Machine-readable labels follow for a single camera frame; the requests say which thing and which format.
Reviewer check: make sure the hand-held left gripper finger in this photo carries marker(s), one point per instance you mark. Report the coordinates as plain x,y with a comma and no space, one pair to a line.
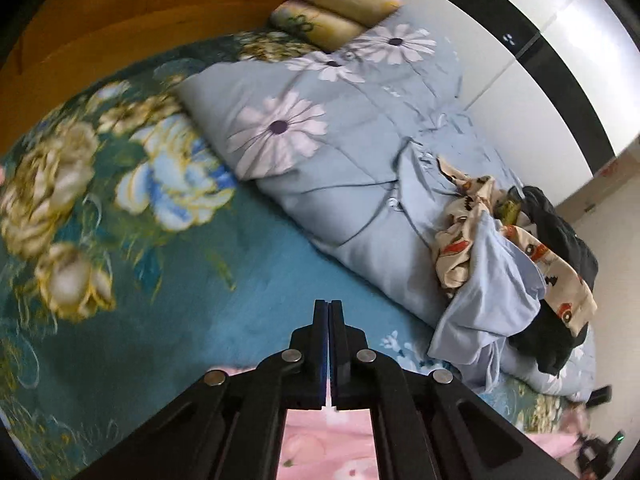
334,360
323,360

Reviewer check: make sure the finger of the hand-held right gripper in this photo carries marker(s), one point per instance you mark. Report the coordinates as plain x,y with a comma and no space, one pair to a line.
600,397

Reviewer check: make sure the pink printed garment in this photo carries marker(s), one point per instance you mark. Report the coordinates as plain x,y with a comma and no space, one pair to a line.
325,445

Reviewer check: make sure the light blue garment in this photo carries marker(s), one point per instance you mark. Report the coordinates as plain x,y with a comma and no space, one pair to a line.
487,305

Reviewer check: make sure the black garment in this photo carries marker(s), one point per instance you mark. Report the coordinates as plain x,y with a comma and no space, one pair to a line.
565,240

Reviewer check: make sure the beige cartoon print garment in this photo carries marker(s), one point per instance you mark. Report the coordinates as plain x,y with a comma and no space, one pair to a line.
462,245

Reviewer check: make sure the teal floral blanket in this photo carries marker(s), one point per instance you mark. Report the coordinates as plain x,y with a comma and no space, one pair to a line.
150,280

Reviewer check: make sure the light blue daisy quilt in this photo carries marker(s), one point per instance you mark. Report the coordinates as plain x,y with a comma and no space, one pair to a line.
350,170

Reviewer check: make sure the olive green patterned cloth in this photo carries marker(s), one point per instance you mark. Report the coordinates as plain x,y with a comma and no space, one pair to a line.
510,206

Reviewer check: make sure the cardboard box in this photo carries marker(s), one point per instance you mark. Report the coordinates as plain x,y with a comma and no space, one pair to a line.
617,180

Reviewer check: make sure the yellow floral pillow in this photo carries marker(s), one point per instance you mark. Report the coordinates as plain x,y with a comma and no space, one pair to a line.
320,22

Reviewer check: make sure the white wardrobe with black trim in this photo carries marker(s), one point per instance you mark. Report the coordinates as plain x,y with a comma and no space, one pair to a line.
505,60

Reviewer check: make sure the wooden headboard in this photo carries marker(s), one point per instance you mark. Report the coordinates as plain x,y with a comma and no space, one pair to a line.
125,5

